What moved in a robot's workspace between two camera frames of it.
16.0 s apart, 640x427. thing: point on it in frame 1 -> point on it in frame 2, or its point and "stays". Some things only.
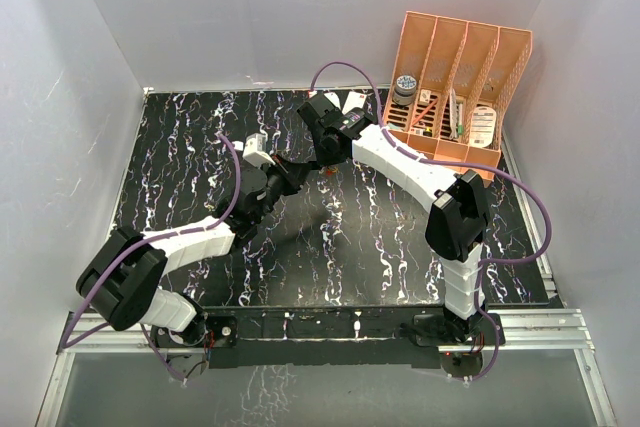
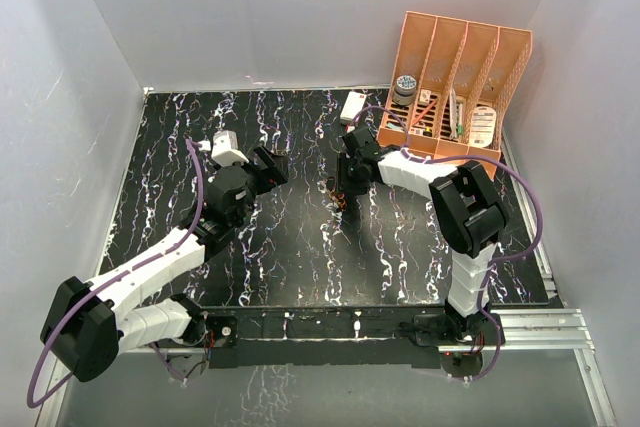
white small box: (354, 100) stays
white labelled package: (483, 120) stays
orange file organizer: (452, 88) stays
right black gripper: (324, 159) -> (344, 185)
